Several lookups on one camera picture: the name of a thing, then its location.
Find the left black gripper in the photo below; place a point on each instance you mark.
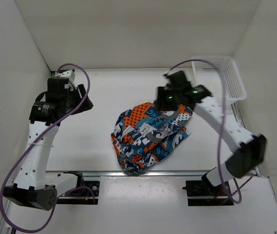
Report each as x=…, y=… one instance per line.
x=75, y=92

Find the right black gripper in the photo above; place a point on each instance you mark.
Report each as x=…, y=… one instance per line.
x=161, y=93

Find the colourful patterned shorts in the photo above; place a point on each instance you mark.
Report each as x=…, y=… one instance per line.
x=144, y=136

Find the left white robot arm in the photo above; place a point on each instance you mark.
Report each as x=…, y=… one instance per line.
x=31, y=188

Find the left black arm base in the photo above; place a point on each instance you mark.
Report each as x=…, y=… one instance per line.
x=83, y=196

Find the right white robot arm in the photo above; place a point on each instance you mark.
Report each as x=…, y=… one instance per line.
x=247, y=149

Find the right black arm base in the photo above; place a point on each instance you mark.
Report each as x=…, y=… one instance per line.
x=200, y=195

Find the white plastic mesh basket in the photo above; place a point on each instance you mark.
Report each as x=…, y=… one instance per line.
x=207, y=70

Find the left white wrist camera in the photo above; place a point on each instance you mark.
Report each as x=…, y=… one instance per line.
x=70, y=74

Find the aluminium front rail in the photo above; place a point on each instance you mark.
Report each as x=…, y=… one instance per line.
x=119, y=173

